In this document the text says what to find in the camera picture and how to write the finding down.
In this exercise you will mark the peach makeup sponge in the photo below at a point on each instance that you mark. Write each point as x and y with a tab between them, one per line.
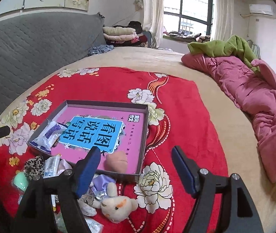
117	162

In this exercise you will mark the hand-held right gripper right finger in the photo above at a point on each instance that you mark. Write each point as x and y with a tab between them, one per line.
184	172

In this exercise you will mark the white air conditioner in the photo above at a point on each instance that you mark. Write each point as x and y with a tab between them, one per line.
260	9

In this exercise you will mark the pink quilt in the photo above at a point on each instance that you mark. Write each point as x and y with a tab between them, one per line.
262	106

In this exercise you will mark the green makeup sponge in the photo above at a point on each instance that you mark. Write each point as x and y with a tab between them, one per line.
21	180

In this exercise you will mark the white curtain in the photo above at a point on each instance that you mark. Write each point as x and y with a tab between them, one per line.
223	12
153	9

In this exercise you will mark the pink wrapped egg sponge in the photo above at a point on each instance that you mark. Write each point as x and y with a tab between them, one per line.
101	183

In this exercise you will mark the blue patterned cloth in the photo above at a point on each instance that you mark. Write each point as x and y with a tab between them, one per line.
100	50

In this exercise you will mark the green tissue packet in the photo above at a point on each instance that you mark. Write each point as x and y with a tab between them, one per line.
93	227

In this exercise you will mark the grey quilted headboard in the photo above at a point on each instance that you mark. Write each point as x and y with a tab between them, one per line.
31	48

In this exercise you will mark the white and blue tissue packet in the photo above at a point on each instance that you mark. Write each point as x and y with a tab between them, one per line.
48	136

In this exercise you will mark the stack of folded blankets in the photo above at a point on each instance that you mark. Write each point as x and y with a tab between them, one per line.
121	35

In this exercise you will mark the barcode plastic packet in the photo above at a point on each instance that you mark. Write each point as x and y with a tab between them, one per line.
51	165

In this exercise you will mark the green blanket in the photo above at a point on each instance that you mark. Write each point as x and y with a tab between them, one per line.
225	47

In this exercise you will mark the leopard print scrunchie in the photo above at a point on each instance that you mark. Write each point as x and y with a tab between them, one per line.
34	165

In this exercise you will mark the white floral scrunchie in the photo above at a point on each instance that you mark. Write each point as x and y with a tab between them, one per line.
87	205

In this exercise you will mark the pile of dark clothes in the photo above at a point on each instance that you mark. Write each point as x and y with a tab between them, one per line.
186	36

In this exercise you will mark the red floral blanket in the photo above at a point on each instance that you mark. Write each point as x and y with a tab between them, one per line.
181	97

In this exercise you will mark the shallow grey cardboard box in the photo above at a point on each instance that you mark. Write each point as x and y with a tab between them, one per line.
133	131

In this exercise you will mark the cream plush bear toy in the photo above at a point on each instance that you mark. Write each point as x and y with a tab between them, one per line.
115	206

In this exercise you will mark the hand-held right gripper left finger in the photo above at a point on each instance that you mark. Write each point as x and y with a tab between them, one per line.
89	172

